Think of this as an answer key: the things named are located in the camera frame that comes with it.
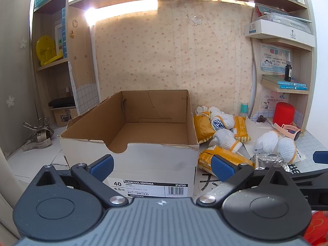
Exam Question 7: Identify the dark spray bottle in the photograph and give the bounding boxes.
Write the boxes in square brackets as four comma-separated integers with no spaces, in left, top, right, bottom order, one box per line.
[284,51,293,82]

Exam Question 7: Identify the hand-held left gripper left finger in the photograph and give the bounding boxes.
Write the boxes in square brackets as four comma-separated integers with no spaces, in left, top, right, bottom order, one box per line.
[33,154,129,206]

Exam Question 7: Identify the long white box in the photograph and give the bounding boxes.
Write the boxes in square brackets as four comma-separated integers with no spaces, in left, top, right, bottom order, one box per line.
[244,19,315,48]

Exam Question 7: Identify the clear plastic packet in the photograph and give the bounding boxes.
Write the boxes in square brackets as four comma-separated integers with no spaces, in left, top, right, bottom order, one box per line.
[257,12,313,34]

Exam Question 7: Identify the yellow plastic toy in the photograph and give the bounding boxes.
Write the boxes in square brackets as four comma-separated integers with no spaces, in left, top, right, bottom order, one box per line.
[36,35,63,66]

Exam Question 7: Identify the blue cartoon card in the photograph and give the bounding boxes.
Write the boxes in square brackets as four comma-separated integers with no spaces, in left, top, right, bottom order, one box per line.
[261,44,292,73]

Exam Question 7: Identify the silver metal clip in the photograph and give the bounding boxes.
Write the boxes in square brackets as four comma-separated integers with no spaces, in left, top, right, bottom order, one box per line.
[23,117,55,137]
[21,131,52,151]

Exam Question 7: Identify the silver foil packet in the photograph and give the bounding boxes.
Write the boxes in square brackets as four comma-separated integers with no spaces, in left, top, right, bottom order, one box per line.
[252,153,290,175]

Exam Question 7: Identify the blue-dotted white glove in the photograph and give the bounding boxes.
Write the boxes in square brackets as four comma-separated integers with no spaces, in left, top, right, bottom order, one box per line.
[211,116,227,132]

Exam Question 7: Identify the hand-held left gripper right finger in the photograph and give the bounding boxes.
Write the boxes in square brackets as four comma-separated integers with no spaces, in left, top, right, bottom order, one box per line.
[197,155,295,208]

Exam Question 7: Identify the beige latched storage box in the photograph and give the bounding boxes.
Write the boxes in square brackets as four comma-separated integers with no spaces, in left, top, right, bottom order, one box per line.
[51,107,78,128]

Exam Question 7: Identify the black folded cloth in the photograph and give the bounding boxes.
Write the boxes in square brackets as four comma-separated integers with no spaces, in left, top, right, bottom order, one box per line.
[48,98,77,108]

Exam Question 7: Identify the white board with coloured numbers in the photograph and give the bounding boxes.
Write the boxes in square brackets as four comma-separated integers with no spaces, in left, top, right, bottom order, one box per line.
[54,7,67,58]

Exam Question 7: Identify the red cylinder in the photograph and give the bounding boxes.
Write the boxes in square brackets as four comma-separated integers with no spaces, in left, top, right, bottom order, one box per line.
[272,102,296,131]

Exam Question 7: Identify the red printed cloth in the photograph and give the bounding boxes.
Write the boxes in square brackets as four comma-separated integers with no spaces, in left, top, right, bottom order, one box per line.
[311,210,328,246]

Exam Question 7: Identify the yellow snack packet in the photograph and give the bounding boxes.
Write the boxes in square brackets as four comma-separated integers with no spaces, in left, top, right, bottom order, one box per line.
[193,114,216,144]
[198,146,256,178]
[231,116,252,141]

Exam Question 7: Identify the cardboard shoe box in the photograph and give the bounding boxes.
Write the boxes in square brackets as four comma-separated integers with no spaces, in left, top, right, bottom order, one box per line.
[59,90,200,198]

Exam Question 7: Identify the white pink cartoon card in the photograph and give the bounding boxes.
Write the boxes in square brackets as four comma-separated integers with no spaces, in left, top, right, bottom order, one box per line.
[259,87,289,110]

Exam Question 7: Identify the pink smart watch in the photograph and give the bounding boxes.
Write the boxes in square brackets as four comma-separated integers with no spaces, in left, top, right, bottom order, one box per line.
[273,122,303,141]

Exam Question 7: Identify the blue book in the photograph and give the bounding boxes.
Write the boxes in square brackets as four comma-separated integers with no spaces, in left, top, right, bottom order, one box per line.
[262,74,307,87]
[278,84,308,91]

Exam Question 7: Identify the white paper with black writing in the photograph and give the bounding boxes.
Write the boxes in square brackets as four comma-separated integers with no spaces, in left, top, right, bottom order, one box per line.
[196,142,306,192]

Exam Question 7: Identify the white grid desktop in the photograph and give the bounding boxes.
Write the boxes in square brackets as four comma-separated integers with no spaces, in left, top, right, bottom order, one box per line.
[5,118,328,203]

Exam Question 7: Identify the red blue packet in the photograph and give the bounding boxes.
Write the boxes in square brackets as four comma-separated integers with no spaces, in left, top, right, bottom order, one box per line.
[254,3,290,19]

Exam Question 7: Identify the white knit glove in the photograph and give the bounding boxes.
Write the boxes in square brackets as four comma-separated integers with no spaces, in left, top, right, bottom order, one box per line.
[213,129,243,156]
[277,137,298,164]
[252,131,280,155]
[195,105,235,131]

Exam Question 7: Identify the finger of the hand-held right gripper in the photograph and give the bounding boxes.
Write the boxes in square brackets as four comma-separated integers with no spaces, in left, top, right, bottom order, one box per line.
[291,169,328,211]
[313,151,328,163]

